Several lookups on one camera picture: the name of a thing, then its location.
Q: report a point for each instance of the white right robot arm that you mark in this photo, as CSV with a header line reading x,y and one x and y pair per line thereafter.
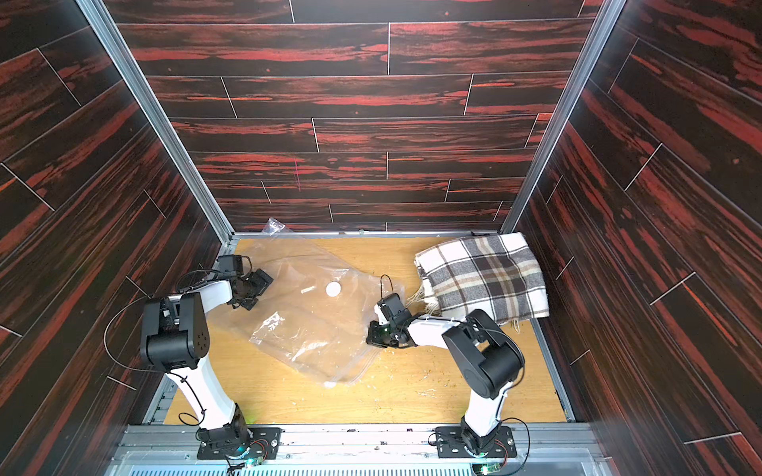
x,y
490,362

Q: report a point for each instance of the aluminium corner frame post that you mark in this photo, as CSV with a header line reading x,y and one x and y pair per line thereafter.
x,y
111,39
594,44

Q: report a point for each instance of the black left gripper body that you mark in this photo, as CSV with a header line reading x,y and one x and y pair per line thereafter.
x,y
249,294

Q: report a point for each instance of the clear plastic vacuum bag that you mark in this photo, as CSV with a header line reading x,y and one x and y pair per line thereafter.
x,y
315,315

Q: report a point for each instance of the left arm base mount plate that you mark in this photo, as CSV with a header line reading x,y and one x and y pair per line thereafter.
x,y
257,443

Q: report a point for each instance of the grey brown tartan scarf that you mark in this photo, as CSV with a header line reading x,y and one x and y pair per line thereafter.
x,y
497,274

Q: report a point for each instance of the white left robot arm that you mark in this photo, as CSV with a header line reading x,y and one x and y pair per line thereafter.
x,y
176,341

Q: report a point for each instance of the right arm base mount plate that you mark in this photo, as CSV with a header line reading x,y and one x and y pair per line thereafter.
x,y
462,442

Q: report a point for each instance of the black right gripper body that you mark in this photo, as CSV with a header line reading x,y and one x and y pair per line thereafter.
x,y
381,334

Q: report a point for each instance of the aluminium corner frame post right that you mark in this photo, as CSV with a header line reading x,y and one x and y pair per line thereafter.
x,y
594,44

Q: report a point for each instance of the aluminium corner frame post left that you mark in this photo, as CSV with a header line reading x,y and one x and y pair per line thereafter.
x,y
111,39

